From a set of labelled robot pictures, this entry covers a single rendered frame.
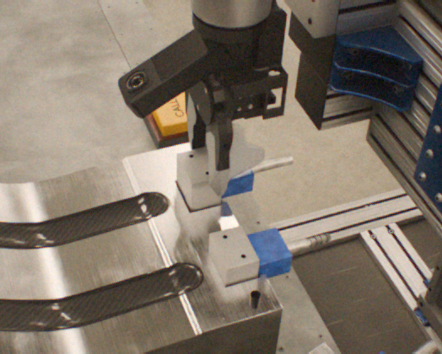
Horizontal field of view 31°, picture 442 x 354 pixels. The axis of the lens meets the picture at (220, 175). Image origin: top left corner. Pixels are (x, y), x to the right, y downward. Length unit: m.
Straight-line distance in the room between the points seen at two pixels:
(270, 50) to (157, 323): 0.29
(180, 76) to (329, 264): 1.04
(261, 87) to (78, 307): 0.28
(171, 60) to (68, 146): 0.36
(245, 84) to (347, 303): 0.97
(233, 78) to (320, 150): 1.53
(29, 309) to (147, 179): 0.21
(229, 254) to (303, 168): 1.44
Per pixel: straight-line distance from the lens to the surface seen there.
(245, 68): 0.79
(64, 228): 0.89
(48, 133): 1.12
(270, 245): 0.84
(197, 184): 0.85
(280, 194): 2.15
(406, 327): 1.67
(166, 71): 0.77
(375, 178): 2.25
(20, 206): 0.91
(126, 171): 0.93
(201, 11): 0.73
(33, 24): 1.34
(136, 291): 0.82
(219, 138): 0.78
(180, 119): 1.07
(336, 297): 1.69
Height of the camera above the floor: 1.54
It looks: 45 degrees down
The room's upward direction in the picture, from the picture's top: 3 degrees clockwise
